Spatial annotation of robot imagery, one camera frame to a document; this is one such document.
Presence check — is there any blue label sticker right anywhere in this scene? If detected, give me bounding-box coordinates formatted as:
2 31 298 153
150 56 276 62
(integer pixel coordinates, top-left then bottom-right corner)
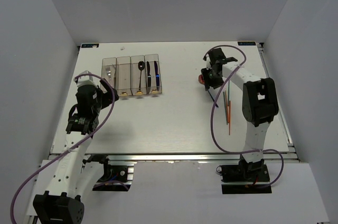
237 41 256 46

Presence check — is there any white front panel board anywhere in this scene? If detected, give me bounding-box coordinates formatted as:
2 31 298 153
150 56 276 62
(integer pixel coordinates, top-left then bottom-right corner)
83 162 329 223

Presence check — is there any iridescent rainbow spoon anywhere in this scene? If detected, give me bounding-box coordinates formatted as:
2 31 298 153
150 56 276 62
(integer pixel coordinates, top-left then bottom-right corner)
198 74 215 101

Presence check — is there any blue label sticker left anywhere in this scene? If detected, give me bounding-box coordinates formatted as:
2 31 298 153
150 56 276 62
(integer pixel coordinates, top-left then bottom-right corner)
81 43 99 49

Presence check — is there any smoky clear container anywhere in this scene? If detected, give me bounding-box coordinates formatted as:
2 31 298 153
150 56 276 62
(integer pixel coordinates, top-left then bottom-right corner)
101 57 117 89
145 54 162 95
130 55 146 96
116 57 132 97

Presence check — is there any orange chopstick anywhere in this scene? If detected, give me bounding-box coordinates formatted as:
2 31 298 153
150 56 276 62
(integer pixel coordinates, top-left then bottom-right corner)
226 104 230 124
228 102 231 136

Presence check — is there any black knife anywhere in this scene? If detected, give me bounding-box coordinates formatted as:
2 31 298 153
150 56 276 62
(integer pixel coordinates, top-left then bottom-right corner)
146 61 152 94

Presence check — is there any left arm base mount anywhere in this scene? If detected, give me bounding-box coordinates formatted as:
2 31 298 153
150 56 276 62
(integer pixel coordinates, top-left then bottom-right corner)
82 154 131 192

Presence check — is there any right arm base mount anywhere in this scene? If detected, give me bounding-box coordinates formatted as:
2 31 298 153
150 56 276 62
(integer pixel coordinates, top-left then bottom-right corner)
215 164 272 195

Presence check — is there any blue label sticker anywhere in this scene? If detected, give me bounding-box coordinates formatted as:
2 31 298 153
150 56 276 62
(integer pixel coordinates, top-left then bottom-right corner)
237 41 256 46
81 43 99 49

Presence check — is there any fork with pink handle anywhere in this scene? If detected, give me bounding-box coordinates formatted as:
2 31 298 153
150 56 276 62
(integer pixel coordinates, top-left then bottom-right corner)
105 66 112 86

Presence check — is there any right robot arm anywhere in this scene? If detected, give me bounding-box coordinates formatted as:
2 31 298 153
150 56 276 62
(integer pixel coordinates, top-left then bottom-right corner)
199 45 279 181

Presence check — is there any aluminium table edge rail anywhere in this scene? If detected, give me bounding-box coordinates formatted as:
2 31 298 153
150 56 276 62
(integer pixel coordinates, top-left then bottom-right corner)
47 152 299 163

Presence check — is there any iridescent blue knife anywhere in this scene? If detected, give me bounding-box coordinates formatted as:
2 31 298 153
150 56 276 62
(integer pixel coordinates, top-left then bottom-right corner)
154 61 160 92

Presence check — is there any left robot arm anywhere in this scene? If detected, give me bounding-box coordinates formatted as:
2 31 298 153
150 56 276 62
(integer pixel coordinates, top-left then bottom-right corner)
33 76 118 223

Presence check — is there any black spoon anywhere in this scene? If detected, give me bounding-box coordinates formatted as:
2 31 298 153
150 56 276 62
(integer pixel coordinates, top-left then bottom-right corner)
137 61 145 94

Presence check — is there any green chopstick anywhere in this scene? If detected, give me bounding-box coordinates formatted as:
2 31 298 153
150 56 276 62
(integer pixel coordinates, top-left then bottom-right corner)
228 81 231 105
223 91 228 110

